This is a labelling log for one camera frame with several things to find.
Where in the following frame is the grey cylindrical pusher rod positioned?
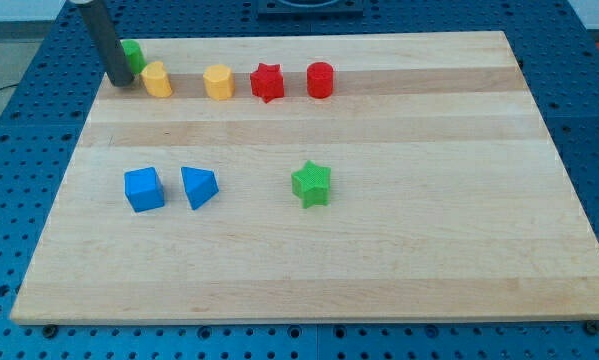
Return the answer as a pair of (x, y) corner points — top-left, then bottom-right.
(71, 0), (134, 87)

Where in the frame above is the blue triangle block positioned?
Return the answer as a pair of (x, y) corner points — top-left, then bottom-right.
(181, 167), (219, 210)

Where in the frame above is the red star block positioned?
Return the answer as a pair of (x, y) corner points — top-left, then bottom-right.
(250, 63), (285, 103)

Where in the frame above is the green star block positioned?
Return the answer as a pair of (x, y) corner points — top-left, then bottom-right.
(291, 161), (331, 209)

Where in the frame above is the green cylinder block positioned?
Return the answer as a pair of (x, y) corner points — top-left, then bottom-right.
(121, 39), (146, 75)

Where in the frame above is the yellow heart block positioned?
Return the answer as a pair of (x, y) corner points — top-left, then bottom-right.
(140, 61), (173, 98)

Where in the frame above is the yellow hexagon block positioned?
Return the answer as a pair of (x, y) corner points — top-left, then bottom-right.
(203, 64), (235, 100)

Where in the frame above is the blue cube block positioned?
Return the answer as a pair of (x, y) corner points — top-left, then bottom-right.
(124, 167), (165, 212)

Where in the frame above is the red cylinder block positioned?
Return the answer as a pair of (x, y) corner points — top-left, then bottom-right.
(306, 62), (334, 99)

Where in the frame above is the wooden board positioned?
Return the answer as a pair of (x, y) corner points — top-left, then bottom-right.
(11, 31), (599, 325)

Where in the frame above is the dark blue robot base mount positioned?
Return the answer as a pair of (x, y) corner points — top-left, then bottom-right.
(256, 0), (365, 19)

